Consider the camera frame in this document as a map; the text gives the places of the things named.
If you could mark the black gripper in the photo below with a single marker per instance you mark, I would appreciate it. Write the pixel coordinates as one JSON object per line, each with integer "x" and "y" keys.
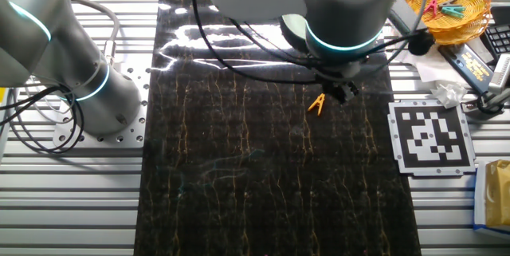
{"x": 332, "y": 87}

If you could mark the green clothespin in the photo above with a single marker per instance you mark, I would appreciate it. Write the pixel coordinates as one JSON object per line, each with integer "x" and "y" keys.
{"x": 453, "y": 11}

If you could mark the dark device with yellow print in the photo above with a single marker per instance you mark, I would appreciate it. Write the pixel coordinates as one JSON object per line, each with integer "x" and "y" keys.
{"x": 470, "y": 66}

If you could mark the black marble pattern mat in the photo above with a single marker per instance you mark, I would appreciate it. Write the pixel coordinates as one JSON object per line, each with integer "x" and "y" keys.
{"x": 239, "y": 188}

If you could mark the orange wicker basket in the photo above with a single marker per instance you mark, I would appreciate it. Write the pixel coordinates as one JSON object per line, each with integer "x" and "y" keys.
{"x": 470, "y": 1}

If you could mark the orange clothespin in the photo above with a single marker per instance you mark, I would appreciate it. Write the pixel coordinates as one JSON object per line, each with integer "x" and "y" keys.
{"x": 318, "y": 104}

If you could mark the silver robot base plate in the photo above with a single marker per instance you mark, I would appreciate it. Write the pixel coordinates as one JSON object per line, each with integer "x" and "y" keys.
{"x": 131, "y": 136}

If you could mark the white paper towel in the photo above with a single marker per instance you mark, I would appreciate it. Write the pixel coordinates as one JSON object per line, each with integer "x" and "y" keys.
{"x": 430, "y": 68}

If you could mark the grey clothespin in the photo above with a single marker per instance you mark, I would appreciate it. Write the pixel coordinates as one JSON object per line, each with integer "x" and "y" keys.
{"x": 449, "y": 2}

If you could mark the black keyboard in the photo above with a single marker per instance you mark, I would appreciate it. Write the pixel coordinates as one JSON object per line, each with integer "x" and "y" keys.
{"x": 498, "y": 38}

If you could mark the crumpled white tissue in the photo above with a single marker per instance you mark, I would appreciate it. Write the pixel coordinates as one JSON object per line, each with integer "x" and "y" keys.
{"x": 449, "y": 94}

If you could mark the pale green plate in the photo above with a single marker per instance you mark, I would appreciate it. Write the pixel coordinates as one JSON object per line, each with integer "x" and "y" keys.
{"x": 295, "y": 28}

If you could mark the pink clothespin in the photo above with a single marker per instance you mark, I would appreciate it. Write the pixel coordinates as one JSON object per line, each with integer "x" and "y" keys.
{"x": 431, "y": 7}

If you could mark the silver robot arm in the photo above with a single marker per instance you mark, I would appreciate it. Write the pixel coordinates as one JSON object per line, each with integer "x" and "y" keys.
{"x": 99, "y": 96}

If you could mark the black white marker board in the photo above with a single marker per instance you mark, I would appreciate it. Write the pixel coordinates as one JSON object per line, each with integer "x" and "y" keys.
{"x": 432, "y": 138}

